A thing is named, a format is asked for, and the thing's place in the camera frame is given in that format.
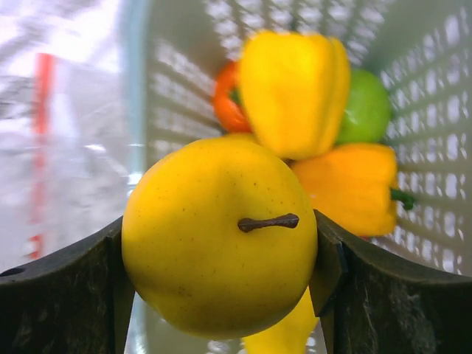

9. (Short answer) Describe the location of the orange-yellow toy bell pepper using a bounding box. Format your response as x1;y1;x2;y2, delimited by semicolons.
291;143;415;237

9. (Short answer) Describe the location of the yellow toy bell pepper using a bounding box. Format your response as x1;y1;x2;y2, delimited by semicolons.
237;31;350;160

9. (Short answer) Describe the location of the clear orange-zip bag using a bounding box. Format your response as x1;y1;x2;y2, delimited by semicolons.
1;1;130;270

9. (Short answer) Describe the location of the yellow toy lemon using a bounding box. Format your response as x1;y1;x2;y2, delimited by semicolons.
242;287;319;354

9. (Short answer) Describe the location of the green toy apple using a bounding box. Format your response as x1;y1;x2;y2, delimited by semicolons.
336;69;392;145

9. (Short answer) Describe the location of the yellow toy apple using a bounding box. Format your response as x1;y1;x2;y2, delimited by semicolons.
122;137;317;339

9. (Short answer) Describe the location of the orange toy pepper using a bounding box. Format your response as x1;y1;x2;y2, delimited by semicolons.
212;60;251;133

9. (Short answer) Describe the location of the pale green plastic basket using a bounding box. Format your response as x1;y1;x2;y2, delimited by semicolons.
119;0;472;354

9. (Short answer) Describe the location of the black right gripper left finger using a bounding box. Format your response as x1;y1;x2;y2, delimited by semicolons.
1;218;134;353

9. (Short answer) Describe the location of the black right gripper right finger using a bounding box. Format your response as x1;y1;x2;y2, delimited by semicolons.
310;211;471;353

